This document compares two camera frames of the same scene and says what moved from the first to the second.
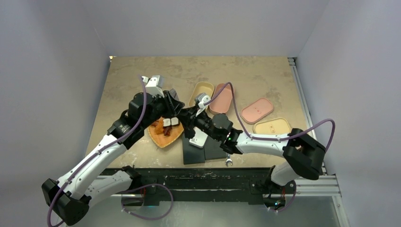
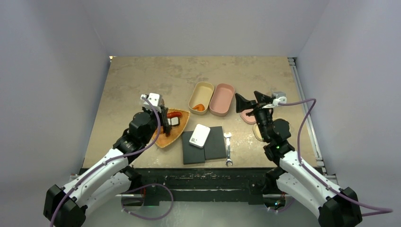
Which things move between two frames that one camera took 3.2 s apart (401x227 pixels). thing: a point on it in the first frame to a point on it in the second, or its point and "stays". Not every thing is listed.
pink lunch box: [222, 104] stays
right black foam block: [213, 150] stays
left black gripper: [172, 106] to [163, 110]
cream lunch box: [206, 87] stays
